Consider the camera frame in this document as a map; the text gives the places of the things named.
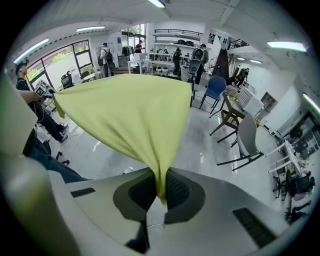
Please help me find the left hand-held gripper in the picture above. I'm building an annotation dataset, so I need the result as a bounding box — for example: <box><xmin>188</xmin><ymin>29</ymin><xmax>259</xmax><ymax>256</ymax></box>
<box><xmin>34</xmin><ymin>79</ymin><xmax>56</xmax><ymax>101</ymax></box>

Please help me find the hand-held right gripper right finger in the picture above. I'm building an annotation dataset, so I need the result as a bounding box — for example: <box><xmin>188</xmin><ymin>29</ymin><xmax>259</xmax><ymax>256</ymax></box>
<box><xmin>163</xmin><ymin>169</ymin><xmax>206</xmax><ymax>225</ymax></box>

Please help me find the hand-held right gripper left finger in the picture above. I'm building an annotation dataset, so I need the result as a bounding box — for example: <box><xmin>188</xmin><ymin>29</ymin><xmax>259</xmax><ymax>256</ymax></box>
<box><xmin>112</xmin><ymin>171</ymin><xmax>159</xmax><ymax>222</ymax></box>

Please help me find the yellow-green tablecloth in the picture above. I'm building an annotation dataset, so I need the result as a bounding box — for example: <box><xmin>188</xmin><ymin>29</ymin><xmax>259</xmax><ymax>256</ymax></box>
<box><xmin>51</xmin><ymin>73</ymin><xmax>194</xmax><ymax>206</ymax></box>

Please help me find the person's left forearm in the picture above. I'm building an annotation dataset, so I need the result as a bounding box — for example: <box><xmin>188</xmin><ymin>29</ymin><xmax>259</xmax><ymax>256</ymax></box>
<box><xmin>16</xmin><ymin>89</ymin><xmax>41</xmax><ymax>103</ymax></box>

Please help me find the black office chair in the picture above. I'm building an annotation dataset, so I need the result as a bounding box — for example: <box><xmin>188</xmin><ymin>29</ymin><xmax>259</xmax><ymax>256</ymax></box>
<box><xmin>61</xmin><ymin>70</ymin><xmax>76</xmax><ymax>90</ymax></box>
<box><xmin>272</xmin><ymin>169</ymin><xmax>317</xmax><ymax>224</ymax></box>

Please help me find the black framed window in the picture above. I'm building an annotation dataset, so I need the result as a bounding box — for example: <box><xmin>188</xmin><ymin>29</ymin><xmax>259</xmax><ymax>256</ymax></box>
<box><xmin>24</xmin><ymin>39</ymin><xmax>92</xmax><ymax>84</ymax></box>

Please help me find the ceiling light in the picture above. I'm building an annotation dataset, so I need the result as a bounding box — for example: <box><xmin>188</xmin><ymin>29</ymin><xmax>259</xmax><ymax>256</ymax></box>
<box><xmin>266</xmin><ymin>40</ymin><xmax>308</xmax><ymax>53</ymax></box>
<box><xmin>75</xmin><ymin>25</ymin><xmax>107</xmax><ymax>33</ymax></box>
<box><xmin>302</xmin><ymin>93</ymin><xmax>320</xmax><ymax>114</ymax></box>
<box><xmin>147</xmin><ymin>0</ymin><xmax>166</xmax><ymax>9</ymax></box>
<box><xmin>13</xmin><ymin>37</ymin><xmax>50</xmax><ymax>64</ymax></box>

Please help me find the person's blue jeans leg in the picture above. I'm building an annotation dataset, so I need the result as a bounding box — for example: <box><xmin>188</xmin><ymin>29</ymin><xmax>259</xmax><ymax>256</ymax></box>
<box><xmin>22</xmin><ymin>128</ymin><xmax>90</xmax><ymax>185</ymax></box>

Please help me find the grey chair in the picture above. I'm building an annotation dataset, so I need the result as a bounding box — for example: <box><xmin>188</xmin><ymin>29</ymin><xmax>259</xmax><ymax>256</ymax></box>
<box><xmin>216</xmin><ymin>113</ymin><xmax>265</xmax><ymax>173</ymax></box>

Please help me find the wooden rattan chair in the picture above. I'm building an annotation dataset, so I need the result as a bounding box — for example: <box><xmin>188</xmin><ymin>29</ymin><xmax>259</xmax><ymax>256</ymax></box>
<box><xmin>209</xmin><ymin>91</ymin><xmax>261</xmax><ymax>145</ymax></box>

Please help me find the white desk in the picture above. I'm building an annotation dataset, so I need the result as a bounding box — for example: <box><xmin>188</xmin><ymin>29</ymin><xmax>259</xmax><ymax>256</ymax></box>
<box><xmin>126</xmin><ymin>59</ymin><xmax>148</xmax><ymax>75</ymax></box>

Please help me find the white side table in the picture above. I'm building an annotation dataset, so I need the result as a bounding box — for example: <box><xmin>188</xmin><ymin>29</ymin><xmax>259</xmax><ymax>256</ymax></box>
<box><xmin>265</xmin><ymin>139</ymin><xmax>304</xmax><ymax>175</ymax></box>

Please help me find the blue chair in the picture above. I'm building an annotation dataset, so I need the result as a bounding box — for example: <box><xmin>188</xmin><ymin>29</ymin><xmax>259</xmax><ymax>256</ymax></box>
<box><xmin>199</xmin><ymin>74</ymin><xmax>228</xmax><ymax>115</ymax></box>

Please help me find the white box appliance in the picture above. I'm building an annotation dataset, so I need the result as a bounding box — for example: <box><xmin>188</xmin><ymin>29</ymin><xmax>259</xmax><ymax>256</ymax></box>
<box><xmin>235</xmin><ymin>86</ymin><xmax>265</xmax><ymax>114</ymax></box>

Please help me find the white chair with black legs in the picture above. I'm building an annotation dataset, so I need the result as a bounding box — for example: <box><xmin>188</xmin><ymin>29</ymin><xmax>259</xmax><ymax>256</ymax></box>
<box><xmin>180</xmin><ymin>65</ymin><xmax>198</xmax><ymax>101</ymax></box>

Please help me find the wooden cubby shelf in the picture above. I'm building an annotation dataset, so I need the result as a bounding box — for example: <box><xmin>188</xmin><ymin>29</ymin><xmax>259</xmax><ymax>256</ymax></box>
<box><xmin>262</xmin><ymin>91</ymin><xmax>279</xmax><ymax>111</ymax></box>

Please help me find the white shelf unit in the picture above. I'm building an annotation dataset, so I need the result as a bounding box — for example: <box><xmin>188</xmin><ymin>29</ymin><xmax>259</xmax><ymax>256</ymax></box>
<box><xmin>150</xmin><ymin>34</ymin><xmax>209</xmax><ymax>66</ymax></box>

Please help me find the black staircase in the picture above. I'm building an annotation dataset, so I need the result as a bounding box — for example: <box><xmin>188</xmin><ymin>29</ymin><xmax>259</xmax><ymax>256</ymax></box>
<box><xmin>214</xmin><ymin>48</ymin><xmax>231</xmax><ymax>79</ymax></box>

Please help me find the black railing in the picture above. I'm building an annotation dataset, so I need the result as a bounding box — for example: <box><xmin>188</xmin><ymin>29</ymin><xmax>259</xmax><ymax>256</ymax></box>
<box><xmin>153</xmin><ymin>28</ymin><xmax>205</xmax><ymax>36</ymax></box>

